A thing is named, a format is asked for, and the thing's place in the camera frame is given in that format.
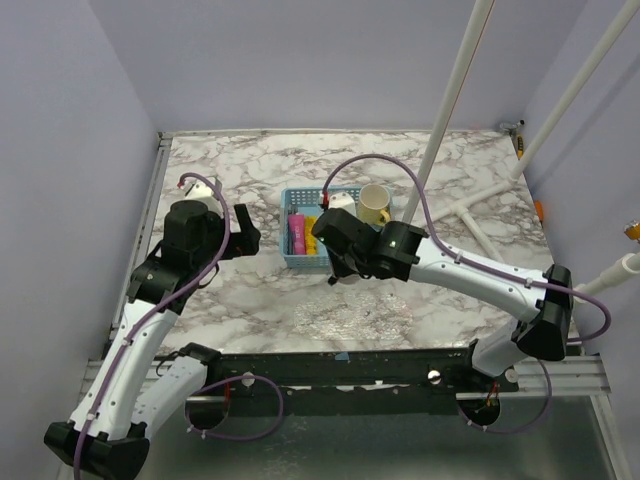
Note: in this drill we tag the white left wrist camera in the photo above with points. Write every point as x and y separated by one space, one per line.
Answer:
196 189

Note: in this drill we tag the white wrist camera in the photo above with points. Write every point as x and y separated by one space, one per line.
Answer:
196 189
338 200

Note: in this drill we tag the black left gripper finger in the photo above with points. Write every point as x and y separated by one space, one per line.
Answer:
243 218
249 242

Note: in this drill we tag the yellow toothpaste tube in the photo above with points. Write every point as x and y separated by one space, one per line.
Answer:
310 241

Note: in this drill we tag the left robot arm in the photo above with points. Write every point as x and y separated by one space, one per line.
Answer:
109 433

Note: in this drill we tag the white pvc pipe frame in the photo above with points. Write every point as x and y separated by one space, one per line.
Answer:
624 268

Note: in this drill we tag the light blue plastic basket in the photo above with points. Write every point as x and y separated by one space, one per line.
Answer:
308 200

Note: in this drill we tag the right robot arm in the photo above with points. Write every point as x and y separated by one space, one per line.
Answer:
538 302

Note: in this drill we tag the clear textured glass tray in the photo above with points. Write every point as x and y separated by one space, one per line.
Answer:
353 316

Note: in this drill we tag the pink toothpaste tube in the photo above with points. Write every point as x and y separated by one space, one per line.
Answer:
296 233

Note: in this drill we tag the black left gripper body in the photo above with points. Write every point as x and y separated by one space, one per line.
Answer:
245 232

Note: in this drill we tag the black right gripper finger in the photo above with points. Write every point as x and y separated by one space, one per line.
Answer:
337 267
353 273

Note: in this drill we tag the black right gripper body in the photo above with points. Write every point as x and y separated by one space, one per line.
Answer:
342 257

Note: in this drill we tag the aluminium table edge rail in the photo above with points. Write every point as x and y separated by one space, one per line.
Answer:
144 230

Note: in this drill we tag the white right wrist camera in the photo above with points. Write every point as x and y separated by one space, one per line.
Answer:
338 200

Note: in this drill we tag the yellow ceramic mug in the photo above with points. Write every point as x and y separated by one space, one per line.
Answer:
373 205

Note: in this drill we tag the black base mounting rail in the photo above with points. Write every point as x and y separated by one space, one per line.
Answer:
359 382

